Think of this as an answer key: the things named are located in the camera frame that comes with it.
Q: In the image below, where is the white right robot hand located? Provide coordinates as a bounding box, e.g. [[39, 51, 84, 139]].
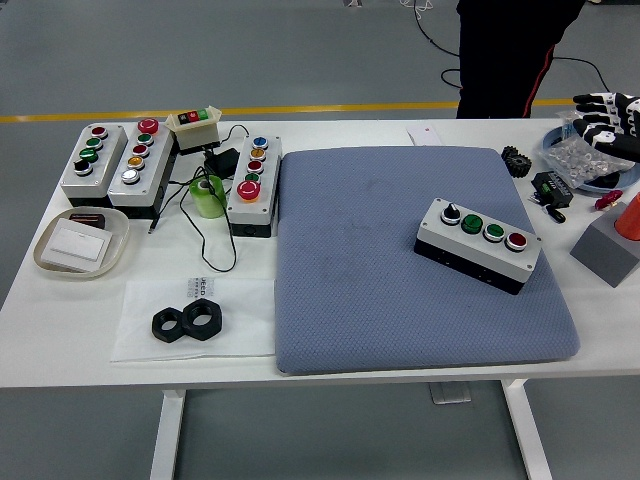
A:
[[572, 92, 640, 161]]

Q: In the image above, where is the four-button control box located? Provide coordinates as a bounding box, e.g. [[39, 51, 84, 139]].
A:
[[413, 197, 544, 296]]

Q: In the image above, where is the five-button box with blue button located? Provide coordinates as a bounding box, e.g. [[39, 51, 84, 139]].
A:
[[225, 134, 282, 239]]

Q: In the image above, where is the five-button box with white button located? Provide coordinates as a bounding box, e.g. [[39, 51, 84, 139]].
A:
[[107, 118, 177, 220]]

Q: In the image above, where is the clear bag of metal washers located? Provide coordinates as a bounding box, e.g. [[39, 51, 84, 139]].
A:
[[542, 134, 636, 191]]

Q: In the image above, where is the small red part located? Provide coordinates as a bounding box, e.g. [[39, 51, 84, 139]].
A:
[[593, 189, 624, 212]]

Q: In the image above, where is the black module with green terminal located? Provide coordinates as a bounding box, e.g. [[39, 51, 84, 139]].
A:
[[529, 170, 575, 209]]

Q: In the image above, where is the black gear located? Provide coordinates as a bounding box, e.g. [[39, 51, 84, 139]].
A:
[[500, 145, 534, 179]]

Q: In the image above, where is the grey wedge block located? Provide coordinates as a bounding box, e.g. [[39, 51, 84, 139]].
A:
[[569, 202, 640, 289]]

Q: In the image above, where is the person in black trousers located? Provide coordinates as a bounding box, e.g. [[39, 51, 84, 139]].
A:
[[455, 0, 586, 120]]

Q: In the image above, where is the blue-grey padded mat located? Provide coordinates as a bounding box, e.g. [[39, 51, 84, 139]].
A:
[[273, 145, 582, 375]]

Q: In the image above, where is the white table leg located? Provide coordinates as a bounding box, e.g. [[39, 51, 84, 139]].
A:
[[149, 389, 187, 480], [501, 378, 554, 480]]

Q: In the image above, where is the black power adapter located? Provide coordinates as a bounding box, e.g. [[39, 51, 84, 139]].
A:
[[203, 147, 241, 179]]

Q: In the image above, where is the green tape roll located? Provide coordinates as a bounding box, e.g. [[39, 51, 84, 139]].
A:
[[188, 174, 229, 220]]

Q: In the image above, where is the clear printed plastic bag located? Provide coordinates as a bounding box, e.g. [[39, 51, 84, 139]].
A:
[[109, 277, 279, 364]]

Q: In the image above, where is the large black hex nut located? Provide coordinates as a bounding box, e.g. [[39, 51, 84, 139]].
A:
[[180, 297, 224, 342]]

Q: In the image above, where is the small black hex nut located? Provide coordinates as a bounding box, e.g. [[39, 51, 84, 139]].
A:
[[151, 306, 189, 344]]

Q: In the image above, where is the grey box with black selector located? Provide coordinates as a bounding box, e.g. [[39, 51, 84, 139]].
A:
[[59, 123, 129, 209]]

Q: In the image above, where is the beige oval tray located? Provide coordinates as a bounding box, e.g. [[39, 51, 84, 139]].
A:
[[32, 205, 131, 281]]

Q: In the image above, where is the coiled black floor cable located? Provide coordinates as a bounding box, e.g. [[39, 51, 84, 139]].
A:
[[412, 9, 464, 90]]

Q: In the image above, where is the white floor cable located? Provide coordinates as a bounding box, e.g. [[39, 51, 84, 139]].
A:
[[402, 0, 435, 21]]

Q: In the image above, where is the grey under-table bracket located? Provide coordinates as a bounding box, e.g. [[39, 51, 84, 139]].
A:
[[429, 382, 472, 405]]

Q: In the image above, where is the cream three-button switch box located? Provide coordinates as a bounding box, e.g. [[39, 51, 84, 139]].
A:
[[164, 104, 224, 156]]

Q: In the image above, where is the thin black adapter cord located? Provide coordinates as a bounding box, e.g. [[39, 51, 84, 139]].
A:
[[148, 123, 251, 274]]

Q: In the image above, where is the dark brown switch plate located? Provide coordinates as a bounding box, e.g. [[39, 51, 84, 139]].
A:
[[68, 211, 109, 231]]

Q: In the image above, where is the white wall switch plate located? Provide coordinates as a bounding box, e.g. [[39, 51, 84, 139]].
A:
[[39, 218, 115, 274]]

